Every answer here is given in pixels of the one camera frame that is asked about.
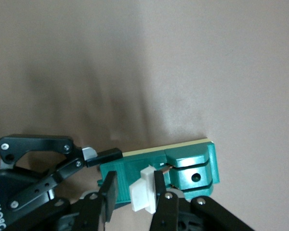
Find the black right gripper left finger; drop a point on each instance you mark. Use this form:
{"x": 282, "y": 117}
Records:
{"x": 108, "y": 192}

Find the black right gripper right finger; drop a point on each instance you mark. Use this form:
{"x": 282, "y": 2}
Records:
{"x": 168, "y": 211}

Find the green terminal block part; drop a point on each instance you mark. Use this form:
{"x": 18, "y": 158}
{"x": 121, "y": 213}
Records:
{"x": 190, "y": 156}

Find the brown paper table cover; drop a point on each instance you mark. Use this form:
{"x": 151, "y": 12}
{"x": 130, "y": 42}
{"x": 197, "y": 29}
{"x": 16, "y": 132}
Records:
{"x": 207, "y": 72}

